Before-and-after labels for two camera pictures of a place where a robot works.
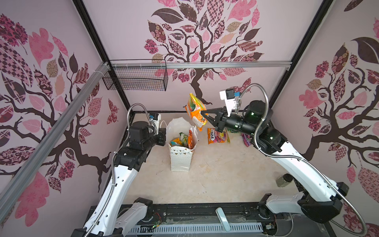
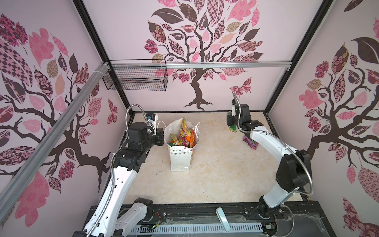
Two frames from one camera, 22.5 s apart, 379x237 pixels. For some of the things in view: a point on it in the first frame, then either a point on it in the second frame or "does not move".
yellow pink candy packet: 194,107 → 177,141
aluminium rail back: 276,64 does not move
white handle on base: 223,219 does not move
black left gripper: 161,133 does not move
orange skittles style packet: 215,137 → 185,135
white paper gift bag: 180,157 does not move
